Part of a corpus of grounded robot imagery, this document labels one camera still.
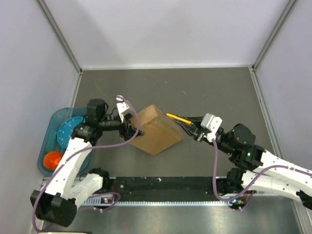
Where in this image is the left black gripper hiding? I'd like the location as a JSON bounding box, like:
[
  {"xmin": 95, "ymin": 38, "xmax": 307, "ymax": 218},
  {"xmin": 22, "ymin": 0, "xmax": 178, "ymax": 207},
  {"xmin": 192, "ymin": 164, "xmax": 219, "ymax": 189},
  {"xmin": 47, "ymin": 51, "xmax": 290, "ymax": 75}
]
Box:
[{"xmin": 100, "ymin": 113, "xmax": 144, "ymax": 140}]

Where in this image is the yellow utility knife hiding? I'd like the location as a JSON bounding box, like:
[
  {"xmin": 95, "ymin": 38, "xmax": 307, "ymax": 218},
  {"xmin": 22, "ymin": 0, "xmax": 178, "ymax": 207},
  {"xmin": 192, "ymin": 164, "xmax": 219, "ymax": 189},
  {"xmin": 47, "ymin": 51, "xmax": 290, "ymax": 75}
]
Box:
[{"xmin": 166, "ymin": 113, "xmax": 192, "ymax": 125}]

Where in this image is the brown cardboard express box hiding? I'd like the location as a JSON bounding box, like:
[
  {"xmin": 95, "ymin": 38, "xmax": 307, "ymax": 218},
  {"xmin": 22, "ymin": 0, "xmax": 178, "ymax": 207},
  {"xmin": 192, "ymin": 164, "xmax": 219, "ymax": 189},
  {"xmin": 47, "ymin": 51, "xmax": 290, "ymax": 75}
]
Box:
[{"xmin": 130, "ymin": 105, "xmax": 184, "ymax": 156}]

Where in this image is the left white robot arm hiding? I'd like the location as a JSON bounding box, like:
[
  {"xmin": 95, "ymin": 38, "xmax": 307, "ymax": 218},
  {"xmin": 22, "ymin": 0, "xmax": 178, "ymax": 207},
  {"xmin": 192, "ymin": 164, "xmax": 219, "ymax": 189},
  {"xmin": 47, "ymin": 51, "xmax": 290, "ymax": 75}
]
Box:
[{"xmin": 30, "ymin": 95, "xmax": 139, "ymax": 233}]

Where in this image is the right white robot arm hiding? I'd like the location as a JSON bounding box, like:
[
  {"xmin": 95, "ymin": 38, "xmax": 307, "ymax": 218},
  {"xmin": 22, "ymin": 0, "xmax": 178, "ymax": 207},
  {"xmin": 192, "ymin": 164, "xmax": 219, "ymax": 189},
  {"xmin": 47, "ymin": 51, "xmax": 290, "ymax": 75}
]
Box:
[{"xmin": 167, "ymin": 114, "xmax": 312, "ymax": 210}]

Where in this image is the blue perforated plate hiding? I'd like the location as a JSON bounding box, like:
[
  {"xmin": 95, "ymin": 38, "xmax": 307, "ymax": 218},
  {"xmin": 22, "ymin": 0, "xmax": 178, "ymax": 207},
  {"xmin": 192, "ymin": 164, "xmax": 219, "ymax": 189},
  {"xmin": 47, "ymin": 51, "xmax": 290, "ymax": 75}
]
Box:
[{"xmin": 57, "ymin": 116, "xmax": 83, "ymax": 149}]

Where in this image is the teal plastic bin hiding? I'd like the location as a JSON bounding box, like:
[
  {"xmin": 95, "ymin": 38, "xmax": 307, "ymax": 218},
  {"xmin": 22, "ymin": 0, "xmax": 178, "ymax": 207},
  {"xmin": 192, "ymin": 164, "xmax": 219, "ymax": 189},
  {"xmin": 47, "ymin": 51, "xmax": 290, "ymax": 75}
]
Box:
[{"xmin": 37, "ymin": 107, "xmax": 86, "ymax": 177}]

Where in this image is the orange cup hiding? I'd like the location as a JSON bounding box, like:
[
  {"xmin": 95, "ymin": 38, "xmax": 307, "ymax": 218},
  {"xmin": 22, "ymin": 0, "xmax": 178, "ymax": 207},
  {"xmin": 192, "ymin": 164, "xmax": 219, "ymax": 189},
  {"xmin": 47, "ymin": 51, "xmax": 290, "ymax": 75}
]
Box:
[{"xmin": 43, "ymin": 151, "xmax": 62, "ymax": 171}]

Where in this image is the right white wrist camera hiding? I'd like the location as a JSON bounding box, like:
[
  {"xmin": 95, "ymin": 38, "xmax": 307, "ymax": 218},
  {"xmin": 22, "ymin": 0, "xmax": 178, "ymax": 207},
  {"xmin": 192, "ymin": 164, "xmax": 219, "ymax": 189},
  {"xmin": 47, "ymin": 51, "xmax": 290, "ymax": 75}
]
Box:
[{"xmin": 200, "ymin": 113, "xmax": 223, "ymax": 138}]

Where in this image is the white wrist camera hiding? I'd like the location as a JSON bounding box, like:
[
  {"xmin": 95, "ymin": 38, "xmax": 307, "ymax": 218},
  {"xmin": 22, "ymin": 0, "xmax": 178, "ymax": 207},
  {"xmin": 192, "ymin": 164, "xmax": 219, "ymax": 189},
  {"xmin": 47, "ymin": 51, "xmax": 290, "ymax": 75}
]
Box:
[
  {"xmin": 116, "ymin": 95, "xmax": 131, "ymax": 123},
  {"xmin": 200, "ymin": 113, "xmax": 223, "ymax": 138}
]

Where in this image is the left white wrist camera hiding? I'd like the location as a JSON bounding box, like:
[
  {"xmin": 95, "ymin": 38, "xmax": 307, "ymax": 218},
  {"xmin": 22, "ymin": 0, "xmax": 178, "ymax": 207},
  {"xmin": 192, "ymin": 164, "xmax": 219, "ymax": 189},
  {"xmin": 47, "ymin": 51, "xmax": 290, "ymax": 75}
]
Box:
[{"xmin": 116, "ymin": 95, "xmax": 131, "ymax": 123}]

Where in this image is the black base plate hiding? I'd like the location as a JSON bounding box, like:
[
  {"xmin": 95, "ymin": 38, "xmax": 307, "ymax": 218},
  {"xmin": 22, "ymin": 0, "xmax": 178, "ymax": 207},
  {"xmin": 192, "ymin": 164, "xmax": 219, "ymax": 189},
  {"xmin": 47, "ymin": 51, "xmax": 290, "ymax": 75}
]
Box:
[{"xmin": 82, "ymin": 175, "xmax": 254, "ymax": 202}]

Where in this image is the grey cable duct rail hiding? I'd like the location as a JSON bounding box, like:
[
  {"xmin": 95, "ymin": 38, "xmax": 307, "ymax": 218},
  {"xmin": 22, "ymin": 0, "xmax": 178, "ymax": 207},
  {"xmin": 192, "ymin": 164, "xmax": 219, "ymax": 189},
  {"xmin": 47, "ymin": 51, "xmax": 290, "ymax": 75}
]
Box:
[{"xmin": 81, "ymin": 198, "xmax": 232, "ymax": 207}]

